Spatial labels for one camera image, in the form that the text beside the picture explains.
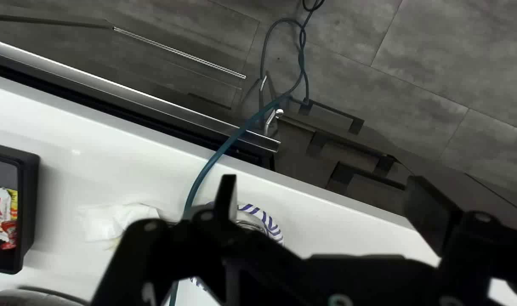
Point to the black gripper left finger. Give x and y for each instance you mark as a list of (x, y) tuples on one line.
[(174, 255)]

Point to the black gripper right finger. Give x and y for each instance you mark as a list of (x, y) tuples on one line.
[(485, 260)]

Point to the patterned small plate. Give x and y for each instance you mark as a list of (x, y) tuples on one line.
[(264, 221)]

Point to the black plastic tray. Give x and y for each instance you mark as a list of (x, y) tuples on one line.
[(26, 215)]

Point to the silver metal hook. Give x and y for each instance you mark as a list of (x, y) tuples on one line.
[(274, 119)]

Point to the dark built-in appliance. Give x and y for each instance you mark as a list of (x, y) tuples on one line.
[(157, 85)]

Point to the condiment packets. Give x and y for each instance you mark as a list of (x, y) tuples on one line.
[(1, 218)]

